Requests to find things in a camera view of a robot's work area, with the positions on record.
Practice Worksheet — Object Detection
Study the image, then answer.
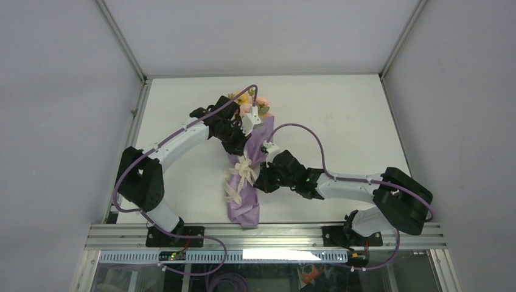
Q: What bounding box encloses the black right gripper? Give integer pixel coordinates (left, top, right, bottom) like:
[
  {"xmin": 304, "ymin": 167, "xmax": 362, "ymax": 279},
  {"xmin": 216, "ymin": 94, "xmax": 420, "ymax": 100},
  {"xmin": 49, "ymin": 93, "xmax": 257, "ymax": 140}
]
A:
[{"xmin": 253, "ymin": 161, "xmax": 296, "ymax": 195}]

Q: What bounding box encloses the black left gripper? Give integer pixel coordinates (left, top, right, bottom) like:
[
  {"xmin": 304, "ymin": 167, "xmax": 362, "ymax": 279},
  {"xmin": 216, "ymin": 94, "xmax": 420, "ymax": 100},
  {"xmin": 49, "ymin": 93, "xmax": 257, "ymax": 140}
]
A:
[{"xmin": 214, "ymin": 121, "xmax": 251, "ymax": 156}]

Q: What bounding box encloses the cream ribbon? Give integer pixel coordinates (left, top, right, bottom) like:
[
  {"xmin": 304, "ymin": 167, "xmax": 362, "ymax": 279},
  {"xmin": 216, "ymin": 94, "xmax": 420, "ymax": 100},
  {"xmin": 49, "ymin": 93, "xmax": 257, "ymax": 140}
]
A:
[{"xmin": 222, "ymin": 151, "xmax": 258, "ymax": 205}]

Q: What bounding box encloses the peach fake rose stem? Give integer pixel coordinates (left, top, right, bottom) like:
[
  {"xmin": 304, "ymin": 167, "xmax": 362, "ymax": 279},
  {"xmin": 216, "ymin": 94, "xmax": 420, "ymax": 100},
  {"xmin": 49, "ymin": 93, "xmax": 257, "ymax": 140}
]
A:
[{"xmin": 239, "ymin": 89, "xmax": 272, "ymax": 118}]

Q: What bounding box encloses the purple wrapping paper sheet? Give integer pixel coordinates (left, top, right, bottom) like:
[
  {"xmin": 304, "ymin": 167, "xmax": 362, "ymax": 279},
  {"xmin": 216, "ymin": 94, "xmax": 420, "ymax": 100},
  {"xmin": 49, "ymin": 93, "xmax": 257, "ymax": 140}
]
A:
[{"xmin": 222, "ymin": 113, "xmax": 274, "ymax": 228}]

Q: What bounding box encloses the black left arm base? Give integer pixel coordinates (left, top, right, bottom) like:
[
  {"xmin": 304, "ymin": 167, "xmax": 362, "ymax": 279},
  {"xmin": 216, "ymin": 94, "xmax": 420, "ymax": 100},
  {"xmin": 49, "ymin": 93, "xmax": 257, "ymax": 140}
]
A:
[{"xmin": 145, "ymin": 219, "xmax": 205, "ymax": 248}]

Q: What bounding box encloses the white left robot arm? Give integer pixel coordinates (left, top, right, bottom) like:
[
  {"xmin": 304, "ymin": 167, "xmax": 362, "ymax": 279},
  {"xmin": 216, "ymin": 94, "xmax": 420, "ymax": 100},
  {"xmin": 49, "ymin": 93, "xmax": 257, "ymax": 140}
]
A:
[{"xmin": 113, "ymin": 96, "xmax": 251, "ymax": 247}]

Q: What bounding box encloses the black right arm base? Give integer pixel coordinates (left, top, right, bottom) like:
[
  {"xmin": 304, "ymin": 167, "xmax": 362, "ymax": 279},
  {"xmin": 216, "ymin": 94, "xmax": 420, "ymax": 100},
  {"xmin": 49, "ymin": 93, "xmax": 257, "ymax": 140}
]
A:
[{"xmin": 321, "ymin": 210, "xmax": 383, "ymax": 251}]

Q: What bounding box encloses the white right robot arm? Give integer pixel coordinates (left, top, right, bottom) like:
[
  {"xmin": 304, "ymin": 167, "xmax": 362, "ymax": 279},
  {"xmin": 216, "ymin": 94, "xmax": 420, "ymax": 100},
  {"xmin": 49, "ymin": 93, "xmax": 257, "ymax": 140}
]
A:
[{"xmin": 253, "ymin": 150, "xmax": 433, "ymax": 246}]

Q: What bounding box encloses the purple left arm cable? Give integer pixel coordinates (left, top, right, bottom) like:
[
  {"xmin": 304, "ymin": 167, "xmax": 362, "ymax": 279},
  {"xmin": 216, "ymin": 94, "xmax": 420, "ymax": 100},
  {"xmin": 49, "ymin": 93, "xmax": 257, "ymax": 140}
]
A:
[{"xmin": 112, "ymin": 84, "xmax": 259, "ymax": 278}]

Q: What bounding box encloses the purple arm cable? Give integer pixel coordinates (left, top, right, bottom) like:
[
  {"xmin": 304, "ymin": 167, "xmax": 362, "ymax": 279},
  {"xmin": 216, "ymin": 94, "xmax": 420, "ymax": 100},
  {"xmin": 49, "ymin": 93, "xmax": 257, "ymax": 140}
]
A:
[
  {"xmin": 112, "ymin": 84, "xmax": 259, "ymax": 278},
  {"xmin": 266, "ymin": 122, "xmax": 436, "ymax": 271}
]

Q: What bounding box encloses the white slotted cable duct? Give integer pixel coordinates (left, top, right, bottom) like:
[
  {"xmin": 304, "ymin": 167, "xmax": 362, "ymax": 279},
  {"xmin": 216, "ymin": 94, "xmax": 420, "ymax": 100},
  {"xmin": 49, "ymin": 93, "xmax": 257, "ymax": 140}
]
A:
[{"xmin": 99, "ymin": 249, "xmax": 348, "ymax": 265}]

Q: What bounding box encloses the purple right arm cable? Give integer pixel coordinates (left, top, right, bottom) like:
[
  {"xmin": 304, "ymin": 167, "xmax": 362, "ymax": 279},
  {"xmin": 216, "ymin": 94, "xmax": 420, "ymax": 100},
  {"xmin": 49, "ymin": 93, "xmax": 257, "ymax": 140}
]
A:
[{"xmin": 266, "ymin": 122, "xmax": 436, "ymax": 271}]

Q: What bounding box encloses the aluminium mounting rail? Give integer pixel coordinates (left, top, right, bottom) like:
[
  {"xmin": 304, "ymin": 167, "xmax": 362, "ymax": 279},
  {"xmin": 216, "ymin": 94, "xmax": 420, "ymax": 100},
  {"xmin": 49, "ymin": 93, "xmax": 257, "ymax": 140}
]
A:
[{"xmin": 85, "ymin": 223, "xmax": 448, "ymax": 250}]

